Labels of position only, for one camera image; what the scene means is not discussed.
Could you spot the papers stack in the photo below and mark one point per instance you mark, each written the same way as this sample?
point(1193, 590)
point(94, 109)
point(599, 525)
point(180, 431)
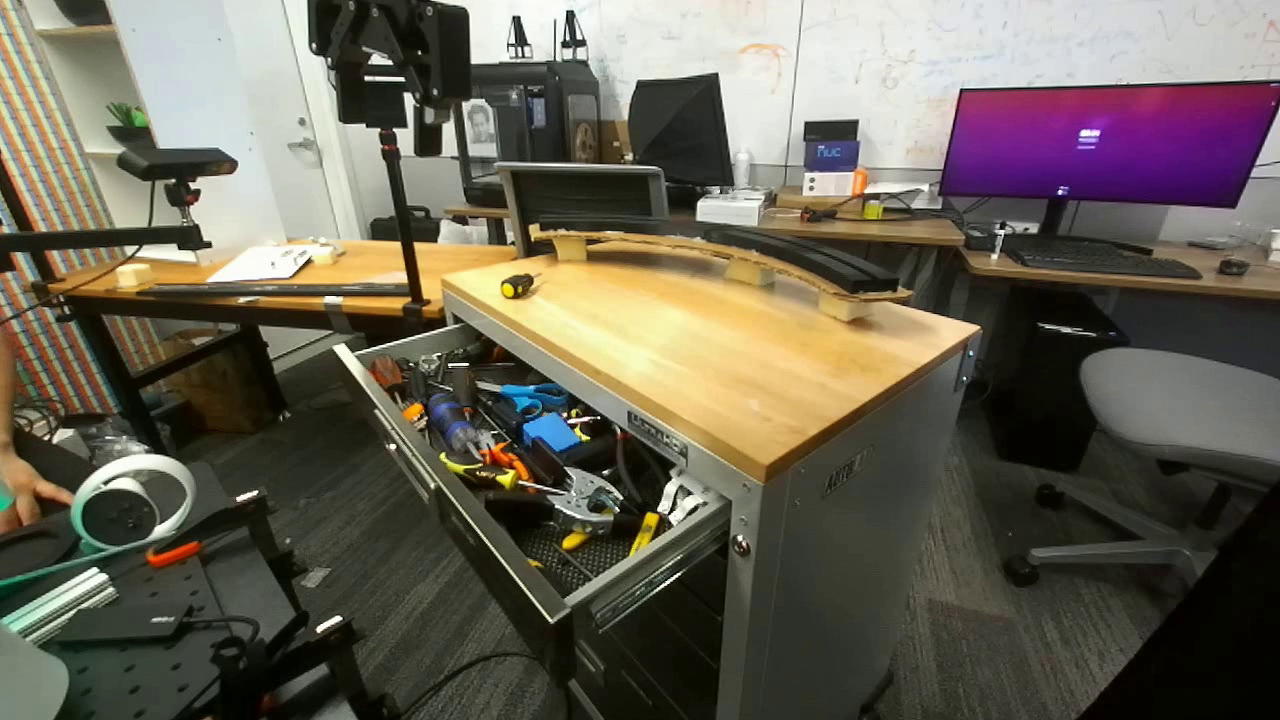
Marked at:
point(272, 263)

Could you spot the black keyboard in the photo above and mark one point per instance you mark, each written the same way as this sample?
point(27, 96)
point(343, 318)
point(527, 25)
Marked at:
point(1102, 256)

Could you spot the stubby yellow black screwdriver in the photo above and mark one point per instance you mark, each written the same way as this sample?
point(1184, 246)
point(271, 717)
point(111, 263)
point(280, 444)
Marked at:
point(519, 287)

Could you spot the blue rectangular block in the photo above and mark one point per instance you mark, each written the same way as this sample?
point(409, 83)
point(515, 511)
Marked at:
point(549, 434)

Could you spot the black monitor rear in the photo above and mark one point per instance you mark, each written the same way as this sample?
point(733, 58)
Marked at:
point(680, 124)

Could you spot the grey wood-topped tool cabinet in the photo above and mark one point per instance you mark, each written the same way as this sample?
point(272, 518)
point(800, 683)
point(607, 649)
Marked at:
point(720, 346)

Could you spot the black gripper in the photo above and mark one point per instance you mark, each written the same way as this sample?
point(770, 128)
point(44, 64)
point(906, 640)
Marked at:
point(420, 47)

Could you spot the silver aluminium extrusion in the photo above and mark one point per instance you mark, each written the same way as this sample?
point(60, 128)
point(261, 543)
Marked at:
point(52, 606)

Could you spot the grey office chair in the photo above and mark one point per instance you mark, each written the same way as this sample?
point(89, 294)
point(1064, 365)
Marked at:
point(1175, 406)

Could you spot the black computer tower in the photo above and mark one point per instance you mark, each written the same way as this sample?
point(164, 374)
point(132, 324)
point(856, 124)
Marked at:
point(1053, 381)

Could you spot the black camera on stand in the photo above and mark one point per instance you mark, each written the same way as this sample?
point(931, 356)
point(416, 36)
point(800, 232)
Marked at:
point(173, 162)

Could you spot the person hand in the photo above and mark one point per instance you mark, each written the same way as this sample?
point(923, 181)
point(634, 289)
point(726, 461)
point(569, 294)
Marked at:
point(16, 486)

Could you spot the black framed monitor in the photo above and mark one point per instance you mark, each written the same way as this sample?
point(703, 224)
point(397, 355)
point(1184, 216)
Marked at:
point(527, 112)

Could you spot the wooden monitor desk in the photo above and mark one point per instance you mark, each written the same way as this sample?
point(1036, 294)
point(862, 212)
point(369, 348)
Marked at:
point(1240, 282)

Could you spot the wooden desk with black legs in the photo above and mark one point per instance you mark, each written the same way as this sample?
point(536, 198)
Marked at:
point(160, 287)

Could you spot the curved wood and black rail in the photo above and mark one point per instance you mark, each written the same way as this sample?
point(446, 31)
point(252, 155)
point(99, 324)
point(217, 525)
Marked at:
point(747, 263)

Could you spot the grey metal tool drawer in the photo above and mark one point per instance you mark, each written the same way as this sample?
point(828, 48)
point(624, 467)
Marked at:
point(403, 427)

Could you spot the black camera on tripod pole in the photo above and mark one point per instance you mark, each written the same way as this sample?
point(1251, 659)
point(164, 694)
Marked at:
point(397, 201)

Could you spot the white flat box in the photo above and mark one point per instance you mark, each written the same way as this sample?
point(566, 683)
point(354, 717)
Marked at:
point(728, 207)

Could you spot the purple screen monitor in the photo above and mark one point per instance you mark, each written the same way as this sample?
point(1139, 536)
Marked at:
point(1106, 140)

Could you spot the black perforated board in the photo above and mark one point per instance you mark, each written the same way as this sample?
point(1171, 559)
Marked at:
point(132, 662)

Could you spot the blue white box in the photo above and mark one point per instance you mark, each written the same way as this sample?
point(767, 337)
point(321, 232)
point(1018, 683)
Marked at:
point(828, 155)

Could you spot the black boom bar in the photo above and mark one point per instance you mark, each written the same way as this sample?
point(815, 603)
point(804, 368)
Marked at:
point(103, 240)

